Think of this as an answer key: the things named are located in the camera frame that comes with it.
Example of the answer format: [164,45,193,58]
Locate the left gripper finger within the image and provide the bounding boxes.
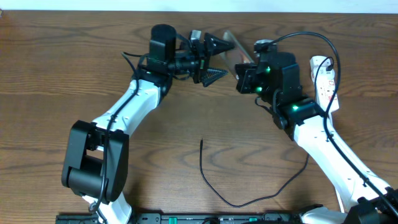
[204,32,234,57]
[201,68,228,87]

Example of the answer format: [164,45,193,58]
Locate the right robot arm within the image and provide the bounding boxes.
[233,49,397,223]

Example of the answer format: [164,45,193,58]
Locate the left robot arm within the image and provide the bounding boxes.
[56,24,234,223]

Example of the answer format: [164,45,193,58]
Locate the white power strip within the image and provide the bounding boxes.
[310,55,335,111]

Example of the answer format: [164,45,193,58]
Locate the white power strip cord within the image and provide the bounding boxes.
[335,189,346,214]

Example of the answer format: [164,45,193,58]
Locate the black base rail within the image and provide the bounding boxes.
[55,213,302,224]

